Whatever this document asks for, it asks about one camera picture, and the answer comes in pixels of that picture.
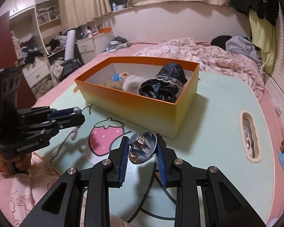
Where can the dark red door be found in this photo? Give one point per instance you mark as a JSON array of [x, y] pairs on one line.
[[1, 45]]

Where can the beige curtain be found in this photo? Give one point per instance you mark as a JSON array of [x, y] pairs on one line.
[[85, 0]]

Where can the black bag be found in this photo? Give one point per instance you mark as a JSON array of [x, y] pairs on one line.
[[72, 67]]

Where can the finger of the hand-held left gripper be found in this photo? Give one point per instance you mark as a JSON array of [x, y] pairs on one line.
[[59, 113], [71, 120]]

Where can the small orange box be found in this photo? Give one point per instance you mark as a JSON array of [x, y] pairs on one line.
[[105, 30]]

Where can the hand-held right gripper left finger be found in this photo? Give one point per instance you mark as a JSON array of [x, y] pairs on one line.
[[123, 163]]

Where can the tan plush toy grey fur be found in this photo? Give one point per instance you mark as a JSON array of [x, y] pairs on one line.
[[132, 81]]

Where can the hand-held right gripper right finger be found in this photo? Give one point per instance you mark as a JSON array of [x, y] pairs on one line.
[[161, 163]]

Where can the orange cardboard box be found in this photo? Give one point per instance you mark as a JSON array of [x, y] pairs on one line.
[[132, 108]]

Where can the pink bed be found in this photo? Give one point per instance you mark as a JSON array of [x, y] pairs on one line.
[[274, 127]]

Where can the white drawer unit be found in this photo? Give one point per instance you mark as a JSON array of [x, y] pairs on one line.
[[35, 73]]

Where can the white wardrobe shelving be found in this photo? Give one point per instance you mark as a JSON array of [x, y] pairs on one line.
[[21, 2]]

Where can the cluster of toiletry bottles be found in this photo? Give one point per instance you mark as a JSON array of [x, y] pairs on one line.
[[90, 32]]

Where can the pink fleece pajamas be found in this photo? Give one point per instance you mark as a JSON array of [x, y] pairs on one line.
[[21, 194]]

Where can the yellow-green hanging cloth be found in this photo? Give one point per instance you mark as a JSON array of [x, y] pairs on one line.
[[262, 40]]

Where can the black lace-trimmed garment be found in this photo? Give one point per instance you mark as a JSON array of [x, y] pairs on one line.
[[161, 87]]

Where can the white green bottle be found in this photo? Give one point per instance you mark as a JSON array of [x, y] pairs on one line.
[[113, 6]]

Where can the person's left hand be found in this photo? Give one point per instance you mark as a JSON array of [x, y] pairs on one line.
[[22, 165]]

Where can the pink floral quilt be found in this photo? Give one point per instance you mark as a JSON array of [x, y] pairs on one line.
[[215, 56]]

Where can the white nightstand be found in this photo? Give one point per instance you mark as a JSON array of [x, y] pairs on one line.
[[86, 46]]

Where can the white roll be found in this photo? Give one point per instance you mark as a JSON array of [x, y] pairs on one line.
[[70, 45]]

